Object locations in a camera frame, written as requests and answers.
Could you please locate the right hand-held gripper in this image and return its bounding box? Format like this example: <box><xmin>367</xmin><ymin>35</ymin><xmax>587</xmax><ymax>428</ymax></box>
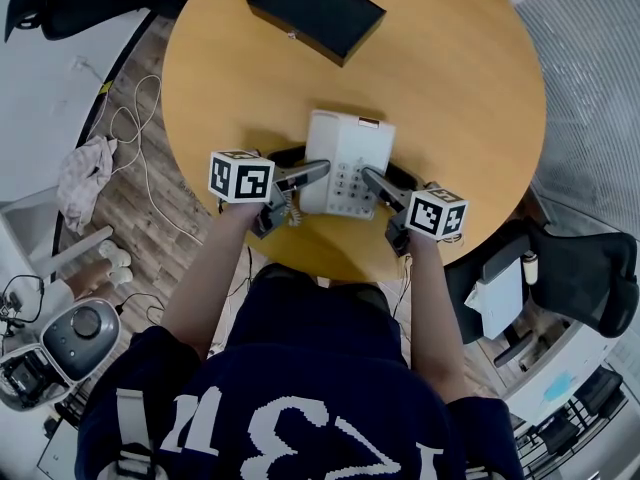
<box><xmin>359</xmin><ymin>162</ymin><xmax>471</xmax><ymax>259</ymax></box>

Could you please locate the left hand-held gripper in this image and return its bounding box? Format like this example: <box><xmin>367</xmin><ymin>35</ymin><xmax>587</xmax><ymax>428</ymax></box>
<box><xmin>207</xmin><ymin>145</ymin><xmax>333</xmax><ymax>240</ymax></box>

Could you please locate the white telephone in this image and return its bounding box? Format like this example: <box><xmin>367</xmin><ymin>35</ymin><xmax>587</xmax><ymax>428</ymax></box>
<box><xmin>298</xmin><ymin>109</ymin><xmax>398</xmax><ymax>221</ymax></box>

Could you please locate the person's right forearm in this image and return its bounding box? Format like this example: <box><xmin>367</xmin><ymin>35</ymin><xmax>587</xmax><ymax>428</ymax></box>
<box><xmin>406</xmin><ymin>233</ymin><xmax>469</xmax><ymax>405</ymax></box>

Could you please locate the person's left forearm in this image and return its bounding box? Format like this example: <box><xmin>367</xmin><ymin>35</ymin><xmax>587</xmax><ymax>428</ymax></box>
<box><xmin>162</xmin><ymin>198</ymin><xmax>262</xmax><ymax>363</ymax></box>

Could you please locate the white box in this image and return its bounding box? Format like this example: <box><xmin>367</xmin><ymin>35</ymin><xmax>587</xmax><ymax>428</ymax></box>
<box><xmin>464</xmin><ymin>256</ymin><xmax>525</xmax><ymax>342</ymax></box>

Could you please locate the black rectangular box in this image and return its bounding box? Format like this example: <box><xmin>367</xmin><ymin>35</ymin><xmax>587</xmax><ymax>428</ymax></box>
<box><xmin>245</xmin><ymin>0</ymin><xmax>388</xmax><ymax>69</ymax></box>

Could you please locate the small white bottle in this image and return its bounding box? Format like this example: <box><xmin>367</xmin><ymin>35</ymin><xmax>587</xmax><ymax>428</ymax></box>
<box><xmin>521</xmin><ymin>249</ymin><xmax>540</xmax><ymax>286</ymax></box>

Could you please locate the black mesh office chair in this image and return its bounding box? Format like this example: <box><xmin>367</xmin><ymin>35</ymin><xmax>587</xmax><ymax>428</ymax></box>
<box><xmin>443</xmin><ymin>220</ymin><xmax>640</xmax><ymax>370</ymax></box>

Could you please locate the crumpled pinkish cloth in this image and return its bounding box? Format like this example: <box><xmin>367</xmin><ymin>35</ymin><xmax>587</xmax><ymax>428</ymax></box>
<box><xmin>55</xmin><ymin>135</ymin><xmax>119</xmax><ymax>236</ymax></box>

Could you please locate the person's navy printed shirt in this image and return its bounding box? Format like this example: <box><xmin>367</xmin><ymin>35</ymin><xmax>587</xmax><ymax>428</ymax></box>
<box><xmin>74</xmin><ymin>262</ymin><xmax>526</xmax><ymax>480</ymax></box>

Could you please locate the white desk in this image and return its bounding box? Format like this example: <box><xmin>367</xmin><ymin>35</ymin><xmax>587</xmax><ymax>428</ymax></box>
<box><xmin>501</xmin><ymin>317</ymin><xmax>627</xmax><ymax>427</ymax></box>

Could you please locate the blue face mask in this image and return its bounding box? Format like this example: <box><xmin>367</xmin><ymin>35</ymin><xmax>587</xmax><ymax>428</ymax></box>
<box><xmin>541</xmin><ymin>371</ymin><xmax>575</xmax><ymax>404</ymax></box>

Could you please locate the white furniture piece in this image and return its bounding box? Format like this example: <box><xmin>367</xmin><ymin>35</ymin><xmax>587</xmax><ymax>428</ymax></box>
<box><xmin>0</xmin><ymin>187</ymin><xmax>115</xmax><ymax>280</ymax></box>

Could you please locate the white and gray appliance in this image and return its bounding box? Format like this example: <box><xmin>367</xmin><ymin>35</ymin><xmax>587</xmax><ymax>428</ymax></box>
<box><xmin>39</xmin><ymin>297</ymin><xmax>122</xmax><ymax>385</ymax></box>

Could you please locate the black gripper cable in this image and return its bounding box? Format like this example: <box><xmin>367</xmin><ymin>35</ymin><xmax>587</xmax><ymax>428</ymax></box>
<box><xmin>390</xmin><ymin>255</ymin><xmax>415</xmax><ymax>322</ymax></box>

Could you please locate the white floor cable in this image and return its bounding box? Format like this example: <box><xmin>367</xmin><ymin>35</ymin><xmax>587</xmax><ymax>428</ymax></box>
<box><xmin>89</xmin><ymin>73</ymin><xmax>212</xmax><ymax>235</ymax></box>

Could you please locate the black floor cable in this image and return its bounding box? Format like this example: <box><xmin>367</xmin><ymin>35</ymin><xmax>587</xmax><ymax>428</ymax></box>
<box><xmin>115</xmin><ymin>291</ymin><xmax>167</xmax><ymax>327</ymax></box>

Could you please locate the gray chest strap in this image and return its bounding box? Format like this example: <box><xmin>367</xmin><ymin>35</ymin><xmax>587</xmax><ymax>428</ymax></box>
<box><xmin>115</xmin><ymin>388</ymin><xmax>157</xmax><ymax>480</ymax></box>

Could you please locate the black looped cable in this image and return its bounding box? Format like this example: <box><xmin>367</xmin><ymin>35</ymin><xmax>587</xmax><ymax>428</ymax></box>
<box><xmin>0</xmin><ymin>273</ymin><xmax>47</xmax><ymax>325</ymax></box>

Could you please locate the black camera in white case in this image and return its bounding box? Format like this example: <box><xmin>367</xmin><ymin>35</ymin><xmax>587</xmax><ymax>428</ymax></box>
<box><xmin>0</xmin><ymin>344</ymin><xmax>70</xmax><ymax>413</ymax></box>

